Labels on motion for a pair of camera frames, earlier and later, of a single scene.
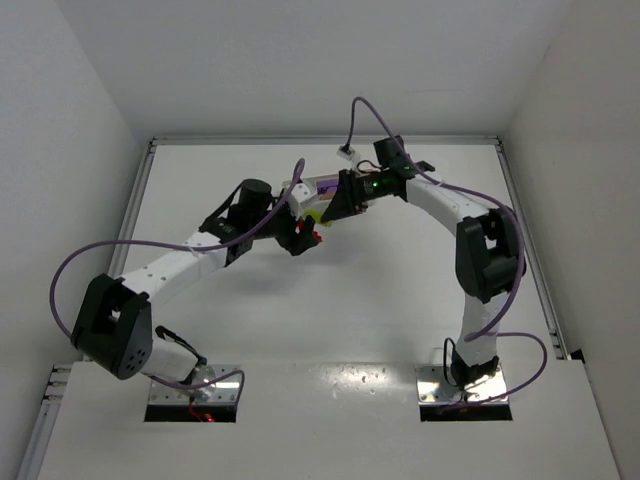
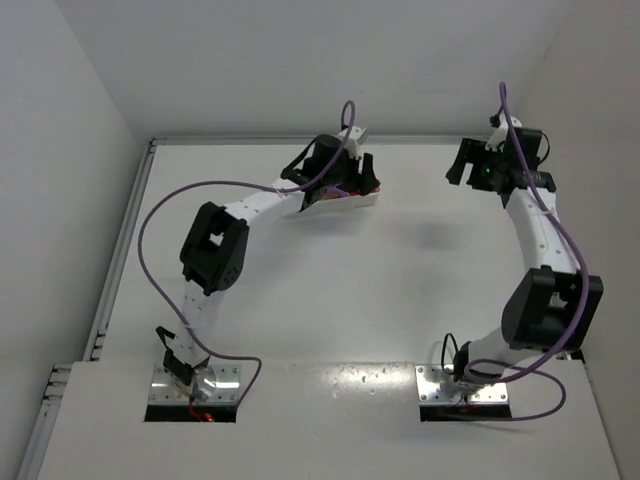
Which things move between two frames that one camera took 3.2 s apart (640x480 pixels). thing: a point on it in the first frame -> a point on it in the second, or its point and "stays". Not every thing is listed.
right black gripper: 351,190 -> 473,167
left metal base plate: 222,391 stays
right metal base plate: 433,388 stays
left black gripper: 292,235 -> 356,173
